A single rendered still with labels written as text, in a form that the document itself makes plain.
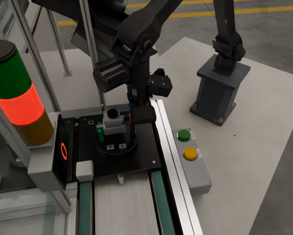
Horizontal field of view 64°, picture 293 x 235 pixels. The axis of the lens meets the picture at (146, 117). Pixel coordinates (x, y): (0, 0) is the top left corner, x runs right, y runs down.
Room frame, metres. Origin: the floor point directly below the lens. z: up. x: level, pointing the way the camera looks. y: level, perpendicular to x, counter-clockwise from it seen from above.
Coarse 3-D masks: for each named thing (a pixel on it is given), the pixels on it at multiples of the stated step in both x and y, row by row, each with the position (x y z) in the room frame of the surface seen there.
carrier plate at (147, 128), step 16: (128, 112) 0.56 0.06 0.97; (80, 128) 0.49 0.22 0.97; (144, 128) 0.49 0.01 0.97; (80, 144) 0.43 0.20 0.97; (144, 144) 0.43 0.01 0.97; (80, 160) 0.37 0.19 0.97; (96, 160) 0.37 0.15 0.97; (112, 160) 0.37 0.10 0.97; (128, 160) 0.37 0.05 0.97; (144, 160) 0.37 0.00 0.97; (96, 176) 0.32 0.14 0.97; (112, 176) 0.32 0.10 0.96
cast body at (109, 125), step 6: (108, 114) 0.44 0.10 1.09; (114, 114) 0.44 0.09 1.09; (102, 120) 0.45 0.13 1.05; (108, 120) 0.42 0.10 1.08; (114, 120) 0.43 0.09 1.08; (120, 120) 0.43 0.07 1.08; (96, 126) 0.44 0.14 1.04; (102, 126) 0.44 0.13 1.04; (108, 126) 0.42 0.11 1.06; (114, 126) 0.42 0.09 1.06; (120, 126) 0.43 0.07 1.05; (108, 132) 0.42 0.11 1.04; (114, 132) 0.42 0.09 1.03; (120, 132) 0.43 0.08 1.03
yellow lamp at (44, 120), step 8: (40, 120) 0.23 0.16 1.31; (48, 120) 0.24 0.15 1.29; (16, 128) 0.22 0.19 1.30; (24, 128) 0.21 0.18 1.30; (32, 128) 0.22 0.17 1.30; (40, 128) 0.22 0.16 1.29; (48, 128) 0.23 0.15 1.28; (24, 136) 0.22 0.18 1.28; (32, 136) 0.22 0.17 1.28; (40, 136) 0.22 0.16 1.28; (48, 136) 0.23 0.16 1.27; (32, 144) 0.21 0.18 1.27; (40, 144) 0.22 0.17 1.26
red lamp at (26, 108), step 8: (32, 88) 0.24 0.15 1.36; (24, 96) 0.22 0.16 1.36; (32, 96) 0.23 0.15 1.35; (0, 104) 0.22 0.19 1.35; (8, 104) 0.21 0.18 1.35; (16, 104) 0.22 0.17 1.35; (24, 104) 0.22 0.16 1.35; (32, 104) 0.23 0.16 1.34; (40, 104) 0.24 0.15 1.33; (8, 112) 0.22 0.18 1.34; (16, 112) 0.21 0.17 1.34; (24, 112) 0.22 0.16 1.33; (32, 112) 0.22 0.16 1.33; (40, 112) 0.23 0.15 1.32; (16, 120) 0.21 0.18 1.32; (24, 120) 0.22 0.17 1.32; (32, 120) 0.22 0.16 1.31
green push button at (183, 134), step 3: (180, 132) 0.47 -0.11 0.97; (183, 132) 0.47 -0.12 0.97; (186, 132) 0.47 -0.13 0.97; (189, 132) 0.47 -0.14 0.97; (180, 135) 0.46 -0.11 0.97; (183, 135) 0.46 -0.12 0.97; (186, 135) 0.46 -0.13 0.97; (189, 135) 0.46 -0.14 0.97; (180, 138) 0.45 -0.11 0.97; (183, 138) 0.45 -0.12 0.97; (186, 138) 0.45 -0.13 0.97; (189, 138) 0.45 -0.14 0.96
